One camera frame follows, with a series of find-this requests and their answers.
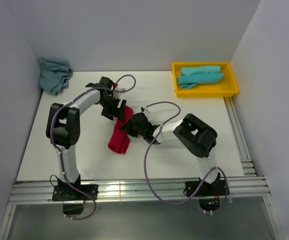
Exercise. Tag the rolled teal t-shirt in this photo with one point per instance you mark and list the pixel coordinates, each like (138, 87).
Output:
(208, 69)
(190, 81)

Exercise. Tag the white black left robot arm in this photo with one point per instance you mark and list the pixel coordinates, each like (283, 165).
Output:
(64, 125)

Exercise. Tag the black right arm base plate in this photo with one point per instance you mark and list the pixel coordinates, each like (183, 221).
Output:
(206, 190)

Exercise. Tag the yellow plastic bin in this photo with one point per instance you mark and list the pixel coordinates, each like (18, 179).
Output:
(227, 86)

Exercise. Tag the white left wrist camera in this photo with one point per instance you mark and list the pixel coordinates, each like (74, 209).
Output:
(118, 91)

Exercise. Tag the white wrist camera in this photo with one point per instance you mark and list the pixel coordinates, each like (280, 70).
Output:
(145, 111)
(118, 91)

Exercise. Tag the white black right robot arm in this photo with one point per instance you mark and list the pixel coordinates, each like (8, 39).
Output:
(197, 136)

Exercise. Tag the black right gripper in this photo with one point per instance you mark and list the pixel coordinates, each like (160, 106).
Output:
(128, 127)

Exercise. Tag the crumpled grey-blue t-shirt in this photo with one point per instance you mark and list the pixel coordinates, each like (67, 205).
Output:
(55, 74)

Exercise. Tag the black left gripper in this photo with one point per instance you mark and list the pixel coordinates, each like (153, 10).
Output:
(116, 111)

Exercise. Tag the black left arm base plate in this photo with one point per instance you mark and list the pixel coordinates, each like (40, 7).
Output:
(61, 194)

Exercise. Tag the aluminium mounting rail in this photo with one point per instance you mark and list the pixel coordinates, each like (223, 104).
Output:
(41, 192)

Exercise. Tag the red t-shirt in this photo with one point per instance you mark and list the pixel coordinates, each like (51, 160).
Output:
(119, 141)

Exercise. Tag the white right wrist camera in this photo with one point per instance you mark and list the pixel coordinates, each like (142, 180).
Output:
(145, 111)

